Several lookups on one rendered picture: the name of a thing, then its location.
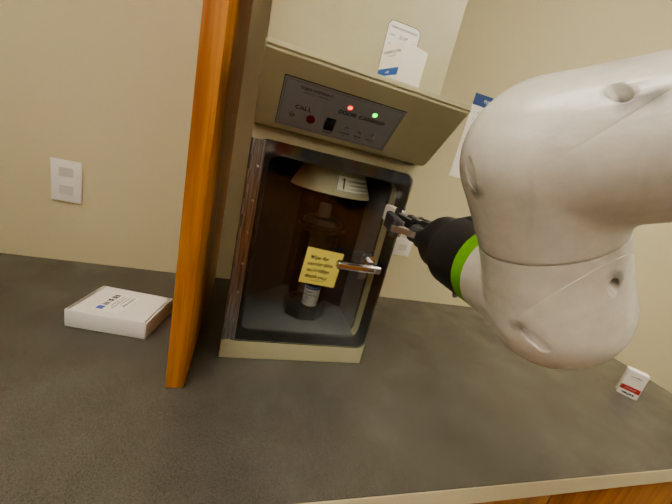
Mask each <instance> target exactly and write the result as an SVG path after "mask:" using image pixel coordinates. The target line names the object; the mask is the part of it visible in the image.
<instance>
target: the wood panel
mask: <svg viewBox="0 0 672 504"><path fill-rule="evenodd" d="M252 5H253V0H203V5H202V15H201V25H200V35H199V45H198V56H197V66H196V76H195V86H194V96H193V107H192V117H191V127H190V137H189V147H188V157H187V168H186V178H185V188H184V198H183V208H182V219H181V229H180V239H179V249H178V259H177V269H176V280H175V290H174V300H173V310H172V320H171V331H170V341H169V351H168V361H167V371H166V382H165V387H172V388H183V387H184V384H185V380H186V377H187V373H188V370H189V366H190V363H191V360H192V356H193V353H194V349H195V346H196V342H197V339H198V335H199V332H200V328H201V325H202V322H203V318H204V315H205V311H206V308H207V304H208V301H209V297H210V294H211V291H212V287H213V284H214V280H215V276H216V269H217V261H218V254H219V247H220V239H221V232H222V225H223V217H224V210H225V203H226V195H227V188H228V181H229V173H230V166H231V159H232V151H233V144H234V137H235V129H236V122H237V115H238V107H239V100H240V93H241V85H242V78H243V71H244V63H245V56H246V49H247V41H248V34H249V27H250V19H251V12H252Z"/></svg>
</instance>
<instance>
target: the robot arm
mask: <svg viewBox="0 0 672 504"><path fill-rule="evenodd" d="M459 171H460V179H461V183H462V186H463V189H464V193H465V196H466V199H467V203H468V206H469V210H470V213H471V216H466V217H461V218H454V217H448V216H447V217H440V218H437V219H435V220H434V221H430V220H427V219H424V218H423V217H418V218H417V217H415V216H414V215H412V214H410V215H408V216H407V214H408V213H407V212H405V211H403V209H400V208H397V207H395V206H393V205H388V204H386V205H385V209H384V212H383V216H382V219H383V220H384V224H383V225H384V226H385V227H386V228H387V230H388V231H389V234H388V235H389V236H390V237H392V238H394V237H401V234H403V235H406V236H407V239H408V240H409V241H411V242H413V243H414V245H415V246H416V247H418V251H419V255H420V257H421V259H422V260H423V262H424V263H425V264H427V265H428V268H429V270H430V273H431V274H432V276H433V277H434V278H435V279H436V280H437V281H439V282H440V283H441V284H443V285H444V286H445V287H446V288H448V289H449V290H450V291H452V297H453V298H457V296H458V297H459V298H461V299H462V300H463V301H464V302H466V303H467V304H468V305H470V306H471V307H472V308H473V309H474V310H475V311H477V312H478V313H479V314H480V315H481V316H482V318H483V319H484V320H485V321H486V322H487V323H488V325H489V326H490V327H491V329H492V330H493V332H494V333H495V335H496V336H497V337H498V338H499V339H500V341H501V342H502V343H503V344H504V345H505V346H506V347H507V348H509V349H510V350H511V351H513V352H514V353H515V354H517V355H518V356H520V357H522V358H523V359H525V360H527V361H530V362H532V363H534V364H537V365H540V366H543V367H547V368H552V369H559V370H579V369H586V368H590V367H594V366H597V365H600V364H602V363H605V362H607V361H608V360H610V359H612V358H614V357H615V356H616V355H618V354H619V353H620V352H621V351H622V350H623V349H624V348H625V347H626V346H627V345H628V344H629V343H630V341H631V340H632V338H633V336H634V334H635V332H636V330H637V327H638V323H639V316H640V307H639V299H638V292H637V283H636V273H635V258H634V253H633V231H634V229H635V228H636V227H638V226H640V225H647V224H660V223H672V49H668V50H664V51H659V52H655V53H650V54H645V55H641V56H636V57H631V58H627V59H622V60H617V61H612V62H607V63H602V64H597V65H592V66H587V67H581V68H576V69H570V70H565V71H560V72H554V73H549V74H544V75H540V76H536V77H533V78H530V79H527V80H525V81H522V82H520V83H518V84H516V85H514V86H512V87H511V88H509V89H507V90H506V91H504V92H502V93H501V94H500V95H498V96H497V97H496V98H495V99H493V100H492V101H491V102H490V103H489V104H488V105H487V106H486V107H485V108H484V109H483V110H482V111H481V112H480V114H479V115H478V116H477V117H476V119H475V120H474V122H473V123H472V125H471V127H470V128H469V130H468V132H467V134H466V137H465V139H464V142H463V145H462V149H461V153H460V161H459Z"/></svg>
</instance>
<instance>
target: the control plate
mask: <svg viewBox="0 0 672 504"><path fill-rule="evenodd" d="M348 105H352V106H353V107H354V109H353V110H352V111H348V110H347V106H348ZM290 111H293V112H295V116H294V117H291V116H289V112H290ZM373 113H378V117H377V118H372V114H373ZM406 113H407V112H405V111H402V110H399V109H396V108H393V107H389V106H386V105H383V104H380V103H377V102H374V101H370V100H367V99H364V98H361V97H358V96H355V95H351V94H348V93H345V92H342V91H339V90H336V89H332V88H329V87H326V86H323V85H320V84H317V83H313V82H310V81H307V80H304V79H301V78H298V77H294V76H291V75H288V74H285V77H284V81H283V86H282V91H281V95H280V100H279V105H278V110H277V114H276V119H275V122H276V123H279V124H283V125H287V126H291V127H294V128H298V129H302V130H306V131H309V132H313V133H317V134H321V135H324V136H328V137H332V138H336V139H339V140H343V141H347V142H351V143H354V144H358V145H362V146H365V147H369V148H373V149H377V150H380V151H382V150H383V148H384V147H385V145H386V144H387V142H388V141H389V139H390V138H391V136H392V135H393V133H394V131H395V130H396V128H397V127H398V125H399V124H400V122H401V121H402V119H403V118H404V116H405V114H406ZM309 115H311V116H314V118H315V122H314V123H312V124H310V123H308V122H307V121H306V118H307V116H309ZM327 117H328V118H332V119H335V120H337V121H336V123H335V126H334V128H333V130H332V131H328V130H325V129H323V127H324V124H325V122H326V119H327ZM344 126H348V127H349V129H348V130H347V131H345V130H344V129H343V128H344ZM358 130H362V131H363V132H362V134H361V135H359V134H358V133H357V131H358ZM373 133H374V134H375V135H376V136H375V137H374V138H371V137H370V135H371V134H373Z"/></svg>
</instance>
